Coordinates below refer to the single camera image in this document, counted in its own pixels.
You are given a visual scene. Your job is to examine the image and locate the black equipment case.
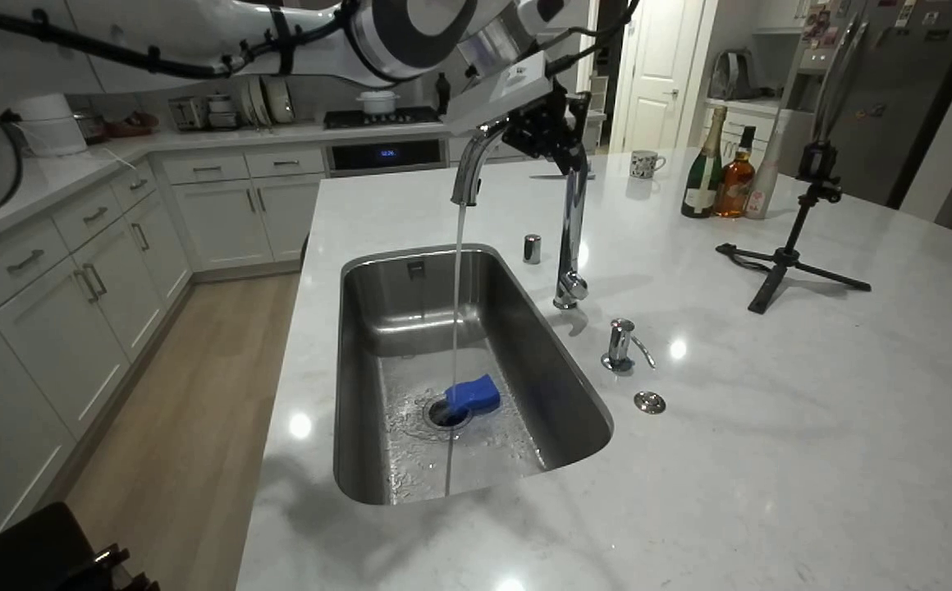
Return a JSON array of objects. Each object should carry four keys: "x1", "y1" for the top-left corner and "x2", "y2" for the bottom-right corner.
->
[{"x1": 0, "y1": 498, "x2": 162, "y2": 591}]

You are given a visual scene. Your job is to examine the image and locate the white paper towel roll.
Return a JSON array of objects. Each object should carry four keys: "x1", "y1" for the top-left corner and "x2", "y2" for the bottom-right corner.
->
[{"x1": 11, "y1": 91, "x2": 91, "y2": 158}]

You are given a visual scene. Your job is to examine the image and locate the white cooking pot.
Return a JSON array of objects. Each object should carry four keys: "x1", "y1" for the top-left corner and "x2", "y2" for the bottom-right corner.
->
[{"x1": 353, "y1": 84, "x2": 399, "y2": 118}]

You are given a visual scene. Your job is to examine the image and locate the green wine bottle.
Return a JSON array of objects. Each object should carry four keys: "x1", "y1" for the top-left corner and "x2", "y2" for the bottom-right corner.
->
[{"x1": 680, "y1": 104, "x2": 725, "y2": 219}]

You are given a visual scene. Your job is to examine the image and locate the white base cabinet run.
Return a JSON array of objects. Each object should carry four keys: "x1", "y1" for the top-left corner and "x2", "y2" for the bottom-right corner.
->
[{"x1": 0, "y1": 142, "x2": 331, "y2": 560}]

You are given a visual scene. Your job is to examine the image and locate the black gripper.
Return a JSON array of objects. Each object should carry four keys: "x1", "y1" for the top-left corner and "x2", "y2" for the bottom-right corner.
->
[{"x1": 497, "y1": 88, "x2": 598, "y2": 182}]

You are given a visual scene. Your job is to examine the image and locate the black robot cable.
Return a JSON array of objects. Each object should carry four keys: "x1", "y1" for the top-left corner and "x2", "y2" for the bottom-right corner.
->
[{"x1": 0, "y1": 0, "x2": 644, "y2": 84}]

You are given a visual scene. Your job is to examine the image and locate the black stove with oven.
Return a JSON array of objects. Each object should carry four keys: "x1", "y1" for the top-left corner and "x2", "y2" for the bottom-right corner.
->
[{"x1": 320, "y1": 101, "x2": 446, "y2": 178}]

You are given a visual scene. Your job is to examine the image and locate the stainless steel fridge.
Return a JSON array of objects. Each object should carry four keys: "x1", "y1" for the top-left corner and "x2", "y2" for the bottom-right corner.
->
[{"x1": 784, "y1": 0, "x2": 952, "y2": 210}]

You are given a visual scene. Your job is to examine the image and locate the blue sponge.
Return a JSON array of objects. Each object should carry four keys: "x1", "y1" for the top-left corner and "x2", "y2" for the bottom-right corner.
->
[{"x1": 441, "y1": 371, "x2": 505, "y2": 420}]

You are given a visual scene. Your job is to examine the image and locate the white interior door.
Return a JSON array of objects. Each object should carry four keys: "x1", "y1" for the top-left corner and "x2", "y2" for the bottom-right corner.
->
[{"x1": 611, "y1": 0, "x2": 715, "y2": 158}]

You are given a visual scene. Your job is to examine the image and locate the white stacked plates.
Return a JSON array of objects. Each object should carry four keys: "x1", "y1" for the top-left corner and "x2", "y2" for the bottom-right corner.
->
[{"x1": 236, "y1": 77, "x2": 297, "y2": 127}]

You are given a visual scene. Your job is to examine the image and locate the chrome gooseneck faucet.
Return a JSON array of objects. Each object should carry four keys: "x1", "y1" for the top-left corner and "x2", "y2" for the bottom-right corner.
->
[{"x1": 450, "y1": 115, "x2": 594, "y2": 316}]

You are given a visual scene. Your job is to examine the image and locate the small countertop jar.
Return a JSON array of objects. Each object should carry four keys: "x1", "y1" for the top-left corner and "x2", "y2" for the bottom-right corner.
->
[{"x1": 204, "y1": 91, "x2": 242, "y2": 132}]

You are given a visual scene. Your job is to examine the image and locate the grey electric kettle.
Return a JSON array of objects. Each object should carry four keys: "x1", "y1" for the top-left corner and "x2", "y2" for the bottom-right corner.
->
[{"x1": 711, "y1": 46, "x2": 759, "y2": 104}]

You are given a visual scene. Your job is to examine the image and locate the round chrome counter cap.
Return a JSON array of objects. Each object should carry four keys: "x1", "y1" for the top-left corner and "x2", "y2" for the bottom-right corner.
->
[{"x1": 631, "y1": 386, "x2": 670, "y2": 417}]

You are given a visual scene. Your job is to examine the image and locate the stainless steel sink basin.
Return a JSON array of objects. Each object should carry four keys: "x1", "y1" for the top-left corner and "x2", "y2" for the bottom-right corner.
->
[{"x1": 327, "y1": 241, "x2": 617, "y2": 508}]

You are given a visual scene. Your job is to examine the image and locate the black camera tripod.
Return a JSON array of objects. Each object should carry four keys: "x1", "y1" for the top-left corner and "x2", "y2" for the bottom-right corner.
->
[{"x1": 711, "y1": 10, "x2": 880, "y2": 320}]

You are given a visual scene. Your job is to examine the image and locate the amber liquor bottle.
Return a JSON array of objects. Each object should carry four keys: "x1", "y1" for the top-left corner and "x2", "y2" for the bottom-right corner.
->
[{"x1": 711, "y1": 123, "x2": 761, "y2": 219}]

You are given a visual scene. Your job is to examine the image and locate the white wrist camera mount plate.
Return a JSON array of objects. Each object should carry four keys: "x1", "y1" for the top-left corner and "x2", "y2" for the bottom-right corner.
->
[{"x1": 459, "y1": 46, "x2": 569, "y2": 124}]

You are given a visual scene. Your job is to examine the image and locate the small patterned cup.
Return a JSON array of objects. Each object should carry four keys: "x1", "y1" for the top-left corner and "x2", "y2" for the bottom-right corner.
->
[{"x1": 627, "y1": 147, "x2": 667, "y2": 182}]

